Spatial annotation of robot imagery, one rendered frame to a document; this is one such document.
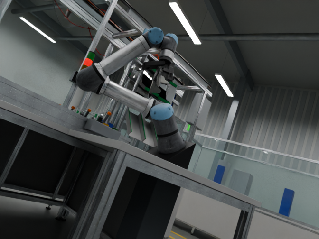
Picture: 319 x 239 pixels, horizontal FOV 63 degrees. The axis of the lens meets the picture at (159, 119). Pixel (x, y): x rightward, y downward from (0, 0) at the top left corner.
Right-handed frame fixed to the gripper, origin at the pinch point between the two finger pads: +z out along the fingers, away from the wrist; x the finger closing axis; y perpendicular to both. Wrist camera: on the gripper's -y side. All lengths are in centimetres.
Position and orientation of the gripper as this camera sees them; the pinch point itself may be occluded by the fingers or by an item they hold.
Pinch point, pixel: (152, 92)
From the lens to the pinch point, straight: 130.5
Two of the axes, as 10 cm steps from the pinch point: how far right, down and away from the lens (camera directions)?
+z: -2.4, 9.1, -3.3
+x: -3.2, 2.5, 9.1
